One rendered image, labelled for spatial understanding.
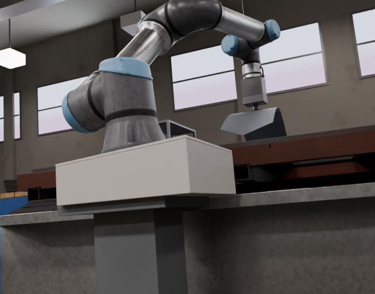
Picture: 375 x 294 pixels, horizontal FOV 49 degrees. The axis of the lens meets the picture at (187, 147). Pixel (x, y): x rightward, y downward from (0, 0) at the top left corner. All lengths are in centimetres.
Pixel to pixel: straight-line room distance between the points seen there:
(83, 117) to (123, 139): 18
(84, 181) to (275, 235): 56
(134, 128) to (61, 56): 974
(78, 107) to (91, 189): 26
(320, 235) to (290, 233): 8
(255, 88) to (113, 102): 85
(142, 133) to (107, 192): 15
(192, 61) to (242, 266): 766
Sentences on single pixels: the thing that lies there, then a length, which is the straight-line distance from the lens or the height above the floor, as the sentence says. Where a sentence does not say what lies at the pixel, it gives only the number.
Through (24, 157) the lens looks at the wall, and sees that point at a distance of 1073.
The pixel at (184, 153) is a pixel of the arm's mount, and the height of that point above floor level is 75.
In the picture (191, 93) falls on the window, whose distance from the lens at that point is 848.
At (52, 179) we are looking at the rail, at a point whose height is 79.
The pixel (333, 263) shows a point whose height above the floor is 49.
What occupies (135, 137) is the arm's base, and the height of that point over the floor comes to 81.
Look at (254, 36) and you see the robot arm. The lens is 149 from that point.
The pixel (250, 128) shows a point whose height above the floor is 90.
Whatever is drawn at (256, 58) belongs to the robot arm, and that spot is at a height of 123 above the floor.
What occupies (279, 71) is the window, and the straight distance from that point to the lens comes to 808.
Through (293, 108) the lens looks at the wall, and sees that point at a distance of 788.
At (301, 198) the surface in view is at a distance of 98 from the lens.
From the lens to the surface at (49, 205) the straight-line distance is 133.
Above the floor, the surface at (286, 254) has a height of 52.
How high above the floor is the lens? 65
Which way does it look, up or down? 9 degrees up
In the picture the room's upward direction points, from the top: 5 degrees counter-clockwise
